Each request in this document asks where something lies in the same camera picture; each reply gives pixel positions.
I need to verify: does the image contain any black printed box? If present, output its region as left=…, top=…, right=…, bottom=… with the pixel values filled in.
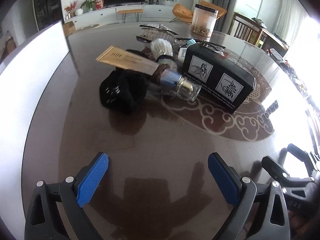
left=182, top=43, right=256, bottom=113

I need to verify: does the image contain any white storage box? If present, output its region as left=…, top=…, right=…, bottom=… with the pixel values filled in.
left=1, top=22, right=69, bottom=239

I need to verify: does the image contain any glass perfume bottle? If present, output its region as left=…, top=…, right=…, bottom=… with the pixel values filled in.
left=152, top=64, right=201, bottom=102

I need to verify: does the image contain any gold cosmetic tube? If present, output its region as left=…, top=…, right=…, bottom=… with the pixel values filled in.
left=96, top=46, right=159, bottom=75

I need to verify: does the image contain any cardboard box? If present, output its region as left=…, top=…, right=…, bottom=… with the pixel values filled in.
left=63, top=21, right=76, bottom=37

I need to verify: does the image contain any clear jar with snacks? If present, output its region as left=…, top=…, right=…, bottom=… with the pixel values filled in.
left=191, top=4, right=218, bottom=37

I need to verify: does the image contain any white fluffy ball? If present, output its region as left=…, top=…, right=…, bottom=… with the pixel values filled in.
left=150, top=38, right=173, bottom=59

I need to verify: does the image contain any orange lounge chair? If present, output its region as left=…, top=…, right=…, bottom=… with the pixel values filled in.
left=170, top=1, right=227, bottom=24

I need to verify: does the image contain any dark display cabinet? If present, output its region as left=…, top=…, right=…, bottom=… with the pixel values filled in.
left=33, top=0, right=63, bottom=31

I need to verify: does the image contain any wooden bench stool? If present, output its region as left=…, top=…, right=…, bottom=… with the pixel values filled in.
left=116, top=9, right=144, bottom=23

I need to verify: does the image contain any white TV cabinet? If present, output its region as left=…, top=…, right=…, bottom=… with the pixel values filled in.
left=64, top=4, right=175, bottom=30

